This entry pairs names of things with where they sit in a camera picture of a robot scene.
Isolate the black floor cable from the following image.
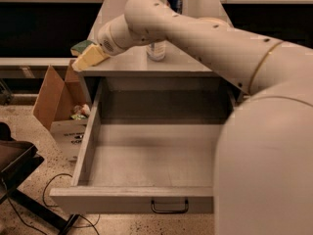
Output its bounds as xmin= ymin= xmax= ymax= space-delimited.
xmin=0 ymin=172 xmax=102 ymax=235

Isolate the open grey top drawer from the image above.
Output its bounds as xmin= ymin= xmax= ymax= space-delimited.
xmin=50 ymin=81 xmax=228 ymax=213

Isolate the brown cardboard box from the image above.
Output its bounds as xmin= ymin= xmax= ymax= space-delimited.
xmin=33 ymin=65 xmax=87 ymax=161

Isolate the grey drawer cabinet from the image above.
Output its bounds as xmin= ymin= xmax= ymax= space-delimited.
xmin=73 ymin=0 xmax=246 ymax=122

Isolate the clear plastic water bottle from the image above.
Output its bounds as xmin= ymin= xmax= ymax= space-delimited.
xmin=146 ymin=41 xmax=165 ymax=62

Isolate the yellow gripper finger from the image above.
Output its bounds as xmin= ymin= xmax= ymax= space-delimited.
xmin=71 ymin=44 xmax=109 ymax=71

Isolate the green and yellow sponge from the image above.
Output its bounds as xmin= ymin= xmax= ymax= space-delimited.
xmin=70 ymin=40 xmax=93 ymax=57

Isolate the black drawer handle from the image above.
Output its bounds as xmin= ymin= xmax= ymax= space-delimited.
xmin=151 ymin=199 xmax=189 ymax=214

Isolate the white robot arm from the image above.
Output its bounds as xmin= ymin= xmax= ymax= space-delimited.
xmin=97 ymin=0 xmax=313 ymax=235

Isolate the blue soda can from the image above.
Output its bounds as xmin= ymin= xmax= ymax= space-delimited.
xmin=166 ymin=0 xmax=183 ymax=14

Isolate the black chair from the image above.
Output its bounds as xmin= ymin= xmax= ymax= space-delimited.
xmin=0 ymin=122 xmax=78 ymax=235

